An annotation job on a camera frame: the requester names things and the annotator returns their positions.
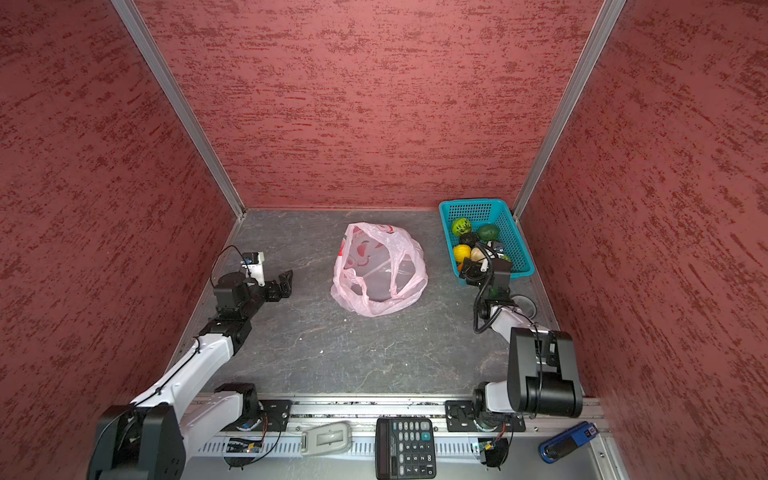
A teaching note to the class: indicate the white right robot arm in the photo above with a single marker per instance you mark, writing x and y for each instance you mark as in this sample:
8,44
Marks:
542,375

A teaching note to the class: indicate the aluminium corner post right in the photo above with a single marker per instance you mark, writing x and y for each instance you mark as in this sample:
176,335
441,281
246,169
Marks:
603,26

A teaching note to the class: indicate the black calculator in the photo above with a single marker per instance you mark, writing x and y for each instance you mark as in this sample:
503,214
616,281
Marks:
404,448

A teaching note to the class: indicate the pink plastic bag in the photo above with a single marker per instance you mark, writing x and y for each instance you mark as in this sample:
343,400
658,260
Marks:
380,269

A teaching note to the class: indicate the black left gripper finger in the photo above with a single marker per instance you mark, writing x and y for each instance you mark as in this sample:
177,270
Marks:
287,291
285,279

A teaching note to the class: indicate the aluminium corner post left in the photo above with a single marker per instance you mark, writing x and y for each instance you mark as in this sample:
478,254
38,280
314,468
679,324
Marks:
132,19

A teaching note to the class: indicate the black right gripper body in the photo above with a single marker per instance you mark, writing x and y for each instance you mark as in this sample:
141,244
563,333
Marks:
476,276

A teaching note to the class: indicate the blue black device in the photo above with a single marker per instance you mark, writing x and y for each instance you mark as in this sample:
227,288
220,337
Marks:
568,441

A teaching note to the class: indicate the circuit board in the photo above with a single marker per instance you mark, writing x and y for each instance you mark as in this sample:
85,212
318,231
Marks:
243,446
493,453

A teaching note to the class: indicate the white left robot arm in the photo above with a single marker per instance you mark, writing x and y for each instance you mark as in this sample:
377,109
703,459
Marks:
155,435

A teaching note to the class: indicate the grey plastic device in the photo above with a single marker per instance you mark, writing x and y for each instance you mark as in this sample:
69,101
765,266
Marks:
329,439

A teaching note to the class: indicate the bright green round fruit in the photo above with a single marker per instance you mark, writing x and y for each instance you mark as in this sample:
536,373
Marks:
461,226

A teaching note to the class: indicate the teal plastic perforated basket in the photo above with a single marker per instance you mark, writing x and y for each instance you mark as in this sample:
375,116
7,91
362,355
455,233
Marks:
482,212

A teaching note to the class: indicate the left circuit board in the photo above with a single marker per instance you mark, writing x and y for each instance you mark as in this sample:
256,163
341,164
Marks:
243,446

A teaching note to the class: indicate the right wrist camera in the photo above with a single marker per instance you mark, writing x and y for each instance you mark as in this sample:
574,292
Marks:
500,270

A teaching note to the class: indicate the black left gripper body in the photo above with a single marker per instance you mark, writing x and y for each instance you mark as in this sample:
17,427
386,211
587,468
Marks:
270,291

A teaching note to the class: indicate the aluminium front rail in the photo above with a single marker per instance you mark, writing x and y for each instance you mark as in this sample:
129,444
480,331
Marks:
311,410

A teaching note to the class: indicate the dark green avocado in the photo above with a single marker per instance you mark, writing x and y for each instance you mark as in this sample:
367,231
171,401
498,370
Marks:
488,232

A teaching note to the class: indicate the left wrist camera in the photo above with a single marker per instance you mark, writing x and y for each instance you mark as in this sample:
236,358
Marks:
238,293

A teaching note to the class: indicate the tape roll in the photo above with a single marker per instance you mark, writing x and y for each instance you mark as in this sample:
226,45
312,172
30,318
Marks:
525,305

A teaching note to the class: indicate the yellow fruit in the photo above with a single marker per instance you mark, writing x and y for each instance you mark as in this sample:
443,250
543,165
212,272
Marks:
461,252

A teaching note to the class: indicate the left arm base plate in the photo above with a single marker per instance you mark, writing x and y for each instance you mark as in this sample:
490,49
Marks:
276,416

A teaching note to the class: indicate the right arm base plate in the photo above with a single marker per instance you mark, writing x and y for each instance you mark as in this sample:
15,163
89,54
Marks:
461,416

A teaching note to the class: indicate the aluminium corner post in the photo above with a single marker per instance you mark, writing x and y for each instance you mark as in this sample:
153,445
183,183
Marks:
132,19
603,26

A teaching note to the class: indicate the beige potato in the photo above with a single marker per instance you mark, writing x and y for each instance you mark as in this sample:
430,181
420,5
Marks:
477,255

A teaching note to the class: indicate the right circuit board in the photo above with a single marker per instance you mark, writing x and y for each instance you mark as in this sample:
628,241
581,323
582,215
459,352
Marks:
493,453

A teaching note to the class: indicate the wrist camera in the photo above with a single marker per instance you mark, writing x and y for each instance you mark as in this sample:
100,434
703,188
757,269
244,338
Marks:
500,270
238,293

